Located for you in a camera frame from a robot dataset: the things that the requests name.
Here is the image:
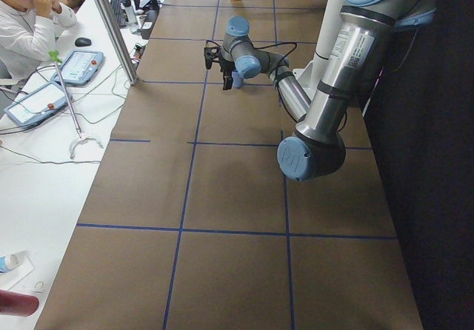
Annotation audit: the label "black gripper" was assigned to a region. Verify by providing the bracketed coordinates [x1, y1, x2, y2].
[220, 60, 234, 90]

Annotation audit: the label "second grey blue robot arm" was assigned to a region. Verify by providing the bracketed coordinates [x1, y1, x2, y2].
[272, 0, 435, 181]

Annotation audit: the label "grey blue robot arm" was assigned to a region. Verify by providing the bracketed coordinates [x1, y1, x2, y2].
[218, 16, 311, 122]

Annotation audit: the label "blue ribbed plastic cup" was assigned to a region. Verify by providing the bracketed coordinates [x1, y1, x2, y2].
[232, 70, 244, 88]

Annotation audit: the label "black keyboard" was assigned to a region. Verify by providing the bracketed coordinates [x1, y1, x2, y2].
[110, 0, 130, 28]

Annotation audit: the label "blue teach pendant tablet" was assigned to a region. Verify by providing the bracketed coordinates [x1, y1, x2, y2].
[59, 50, 104, 87]

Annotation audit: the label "black computer mouse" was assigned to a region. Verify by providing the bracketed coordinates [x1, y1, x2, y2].
[75, 37, 92, 47]

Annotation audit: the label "metal reacher grabber tool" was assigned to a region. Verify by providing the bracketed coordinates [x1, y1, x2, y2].
[48, 50, 104, 160]

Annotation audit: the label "person in white shirt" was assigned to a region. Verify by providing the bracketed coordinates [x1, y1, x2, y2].
[1, 0, 77, 81]

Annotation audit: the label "blue white paper roll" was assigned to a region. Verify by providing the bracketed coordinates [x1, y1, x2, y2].
[0, 254, 19, 274]

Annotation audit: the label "red cylinder bottle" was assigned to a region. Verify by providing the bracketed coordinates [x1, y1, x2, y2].
[0, 290, 39, 317]

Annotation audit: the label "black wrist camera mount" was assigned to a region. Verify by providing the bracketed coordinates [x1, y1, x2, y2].
[204, 40, 221, 70]

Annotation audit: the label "aluminium frame post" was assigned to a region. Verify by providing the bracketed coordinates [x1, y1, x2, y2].
[94, 0, 138, 86]

